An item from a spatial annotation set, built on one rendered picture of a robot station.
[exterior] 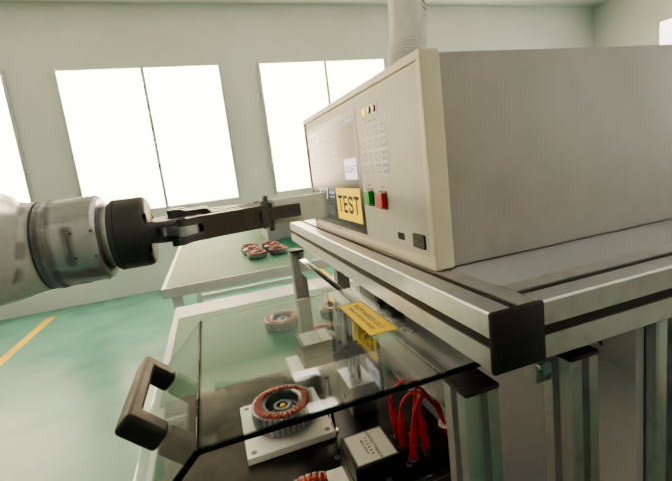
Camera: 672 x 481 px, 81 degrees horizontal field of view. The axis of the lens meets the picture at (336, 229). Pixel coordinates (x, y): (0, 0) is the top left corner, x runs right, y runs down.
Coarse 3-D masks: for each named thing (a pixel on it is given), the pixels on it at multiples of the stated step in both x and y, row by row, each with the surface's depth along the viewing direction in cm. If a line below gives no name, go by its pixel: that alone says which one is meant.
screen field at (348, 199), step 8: (336, 192) 63; (344, 192) 60; (352, 192) 56; (344, 200) 60; (352, 200) 57; (360, 200) 54; (344, 208) 61; (352, 208) 57; (360, 208) 54; (344, 216) 61; (352, 216) 58; (360, 216) 55
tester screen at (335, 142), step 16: (336, 128) 58; (352, 128) 52; (320, 144) 67; (336, 144) 60; (352, 144) 53; (320, 160) 69; (336, 160) 61; (320, 176) 70; (336, 208) 65; (352, 224) 58
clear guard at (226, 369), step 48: (192, 336) 45; (240, 336) 41; (288, 336) 39; (336, 336) 38; (384, 336) 37; (432, 336) 35; (192, 384) 33; (240, 384) 31; (288, 384) 30; (336, 384) 30; (384, 384) 29; (192, 432) 26; (240, 432) 25; (144, 480) 28
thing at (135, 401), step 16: (144, 368) 36; (160, 368) 38; (144, 384) 34; (160, 384) 38; (128, 400) 32; (144, 400) 32; (128, 416) 29; (144, 416) 30; (128, 432) 29; (144, 432) 29; (160, 432) 30
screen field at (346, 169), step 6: (336, 162) 61; (342, 162) 58; (348, 162) 56; (354, 162) 54; (336, 168) 61; (342, 168) 59; (348, 168) 56; (354, 168) 54; (336, 174) 62; (342, 174) 59; (348, 174) 57; (354, 174) 54
